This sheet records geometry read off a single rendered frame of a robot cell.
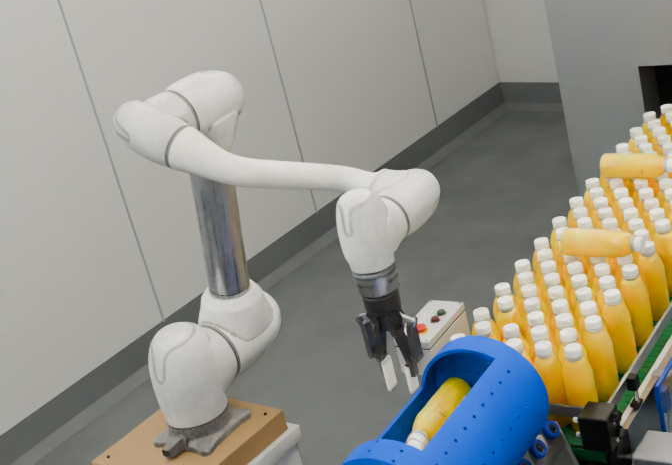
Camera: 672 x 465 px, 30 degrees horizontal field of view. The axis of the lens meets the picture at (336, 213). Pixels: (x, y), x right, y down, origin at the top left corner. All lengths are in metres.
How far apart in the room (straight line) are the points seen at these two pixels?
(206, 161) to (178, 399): 0.63
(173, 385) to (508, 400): 0.78
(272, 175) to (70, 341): 3.05
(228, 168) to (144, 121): 0.22
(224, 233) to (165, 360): 0.32
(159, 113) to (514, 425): 0.99
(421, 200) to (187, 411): 0.81
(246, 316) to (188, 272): 2.94
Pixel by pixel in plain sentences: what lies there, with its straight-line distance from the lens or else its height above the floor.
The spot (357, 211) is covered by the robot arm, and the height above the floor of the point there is 1.68.
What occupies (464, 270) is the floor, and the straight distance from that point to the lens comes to 5.91.
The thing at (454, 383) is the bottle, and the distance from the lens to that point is 2.80.
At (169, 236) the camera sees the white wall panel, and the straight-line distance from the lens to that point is 5.84.
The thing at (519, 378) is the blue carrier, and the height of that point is 1.17.
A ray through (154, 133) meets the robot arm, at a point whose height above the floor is 1.84.
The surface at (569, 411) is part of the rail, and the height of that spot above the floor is 0.97.
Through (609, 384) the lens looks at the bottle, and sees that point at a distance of 3.08.
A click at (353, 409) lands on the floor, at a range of 5.04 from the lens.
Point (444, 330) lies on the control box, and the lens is 3.15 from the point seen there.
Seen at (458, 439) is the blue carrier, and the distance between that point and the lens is 2.54.
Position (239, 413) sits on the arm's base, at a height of 1.07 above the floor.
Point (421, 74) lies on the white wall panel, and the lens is 7.24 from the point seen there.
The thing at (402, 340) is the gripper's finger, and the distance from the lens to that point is 2.55.
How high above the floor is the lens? 2.59
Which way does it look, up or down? 22 degrees down
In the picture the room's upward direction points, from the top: 15 degrees counter-clockwise
